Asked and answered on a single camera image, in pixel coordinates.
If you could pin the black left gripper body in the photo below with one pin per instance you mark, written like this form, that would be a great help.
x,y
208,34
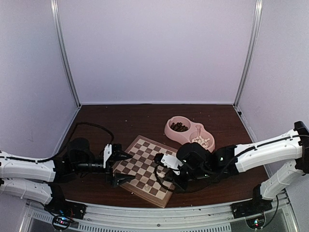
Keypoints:
x,y
108,170

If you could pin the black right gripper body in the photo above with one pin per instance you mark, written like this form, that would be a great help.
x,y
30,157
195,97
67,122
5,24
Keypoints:
x,y
199,174

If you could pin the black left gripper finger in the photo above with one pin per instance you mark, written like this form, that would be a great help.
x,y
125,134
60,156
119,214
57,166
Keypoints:
x,y
118,179
120,154

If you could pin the pink double bowl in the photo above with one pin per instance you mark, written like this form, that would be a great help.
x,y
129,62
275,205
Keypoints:
x,y
195,130

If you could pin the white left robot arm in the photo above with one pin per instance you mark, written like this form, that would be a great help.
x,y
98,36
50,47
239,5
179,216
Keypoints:
x,y
39,179

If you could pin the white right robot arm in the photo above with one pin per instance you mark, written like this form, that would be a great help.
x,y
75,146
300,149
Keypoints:
x,y
291,147

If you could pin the wooden chess board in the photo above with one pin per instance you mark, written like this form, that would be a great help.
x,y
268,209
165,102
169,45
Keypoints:
x,y
142,166

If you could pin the white chess pieces pile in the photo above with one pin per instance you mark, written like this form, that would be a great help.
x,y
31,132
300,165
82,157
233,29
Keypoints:
x,y
202,141

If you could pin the dark chess pieces pile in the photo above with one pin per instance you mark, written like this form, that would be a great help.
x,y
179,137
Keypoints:
x,y
179,127

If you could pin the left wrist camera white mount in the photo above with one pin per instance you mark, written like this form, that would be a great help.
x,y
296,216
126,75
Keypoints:
x,y
111,153

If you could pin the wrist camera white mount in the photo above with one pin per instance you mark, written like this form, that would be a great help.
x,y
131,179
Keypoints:
x,y
169,161
111,153

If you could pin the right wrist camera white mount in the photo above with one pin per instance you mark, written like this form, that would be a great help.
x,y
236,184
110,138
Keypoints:
x,y
169,161

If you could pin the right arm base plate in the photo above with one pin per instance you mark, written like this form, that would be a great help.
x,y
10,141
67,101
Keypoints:
x,y
249,208

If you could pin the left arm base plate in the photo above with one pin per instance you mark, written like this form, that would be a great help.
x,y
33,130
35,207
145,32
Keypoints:
x,y
68,209

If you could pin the front aluminium rail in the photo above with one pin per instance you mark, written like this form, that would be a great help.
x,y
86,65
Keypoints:
x,y
209,218

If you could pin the left aluminium frame post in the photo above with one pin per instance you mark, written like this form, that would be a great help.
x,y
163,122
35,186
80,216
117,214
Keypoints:
x,y
63,52

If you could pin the aluminium frame post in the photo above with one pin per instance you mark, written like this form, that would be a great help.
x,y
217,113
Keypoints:
x,y
63,52
250,52

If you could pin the right aluminium frame post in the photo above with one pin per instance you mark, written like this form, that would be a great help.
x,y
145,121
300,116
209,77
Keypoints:
x,y
250,52

